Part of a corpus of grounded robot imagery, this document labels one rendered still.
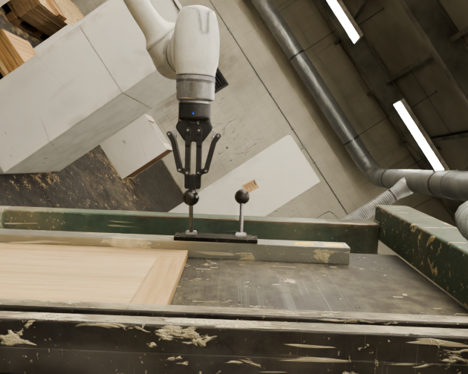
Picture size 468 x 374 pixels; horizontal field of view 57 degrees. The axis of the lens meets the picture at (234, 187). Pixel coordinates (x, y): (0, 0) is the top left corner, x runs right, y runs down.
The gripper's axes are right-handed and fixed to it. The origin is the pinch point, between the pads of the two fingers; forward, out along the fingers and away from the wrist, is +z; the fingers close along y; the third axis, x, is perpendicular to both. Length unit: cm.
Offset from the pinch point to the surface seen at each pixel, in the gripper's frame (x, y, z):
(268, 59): -796, -71, -158
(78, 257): 10.8, 23.4, 14.6
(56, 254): 9.3, 28.6, 14.6
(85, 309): 49, 9, 9
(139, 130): -471, 116, -10
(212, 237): 1.8, -5.1, 11.2
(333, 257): 2.2, -34.0, 14.8
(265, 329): 53, -14, 9
